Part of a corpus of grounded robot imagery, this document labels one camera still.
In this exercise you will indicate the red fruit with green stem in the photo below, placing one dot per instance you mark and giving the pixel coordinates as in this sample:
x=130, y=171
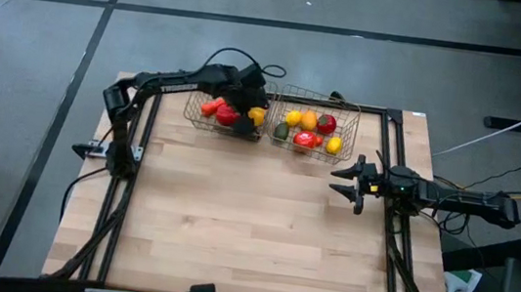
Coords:
x=328, y=124

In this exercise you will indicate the red bell pepper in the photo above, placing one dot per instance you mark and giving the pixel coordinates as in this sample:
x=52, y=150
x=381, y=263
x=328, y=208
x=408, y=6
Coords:
x=227, y=115

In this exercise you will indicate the orange carrot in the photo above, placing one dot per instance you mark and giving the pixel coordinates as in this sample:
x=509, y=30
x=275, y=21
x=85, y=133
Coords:
x=212, y=106

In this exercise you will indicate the yellow tape tag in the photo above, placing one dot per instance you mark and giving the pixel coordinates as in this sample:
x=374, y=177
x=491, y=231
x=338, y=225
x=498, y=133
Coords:
x=374, y=188

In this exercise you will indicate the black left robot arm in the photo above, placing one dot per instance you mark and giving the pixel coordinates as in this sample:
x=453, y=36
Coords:
x=174, y=82

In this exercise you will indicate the yellow bell pepper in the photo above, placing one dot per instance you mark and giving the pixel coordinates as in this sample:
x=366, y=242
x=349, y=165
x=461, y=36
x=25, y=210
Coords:
x=257, y=115

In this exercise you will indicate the black clamp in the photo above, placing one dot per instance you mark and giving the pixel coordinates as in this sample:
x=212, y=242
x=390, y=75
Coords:
x=88, y=151

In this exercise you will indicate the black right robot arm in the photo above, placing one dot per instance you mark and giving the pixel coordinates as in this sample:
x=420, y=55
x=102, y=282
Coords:
x=465, y=201

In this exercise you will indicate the orange-yellow citrus fruit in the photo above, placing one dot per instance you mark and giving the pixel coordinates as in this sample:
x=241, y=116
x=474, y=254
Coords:
x=309, y=121

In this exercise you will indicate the black aluminium table frame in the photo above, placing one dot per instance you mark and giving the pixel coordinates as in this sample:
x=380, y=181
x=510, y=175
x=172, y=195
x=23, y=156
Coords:
x=388, y=278

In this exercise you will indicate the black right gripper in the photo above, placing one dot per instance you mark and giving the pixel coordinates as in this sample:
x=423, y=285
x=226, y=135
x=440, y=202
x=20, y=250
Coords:
x=391, y=185

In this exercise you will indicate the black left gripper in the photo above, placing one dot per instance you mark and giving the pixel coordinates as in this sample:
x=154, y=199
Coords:
x=247, y=90

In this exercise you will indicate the dark green avocado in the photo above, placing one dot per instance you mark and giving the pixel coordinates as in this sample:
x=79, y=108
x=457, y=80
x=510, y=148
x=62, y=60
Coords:
x=282, y=131

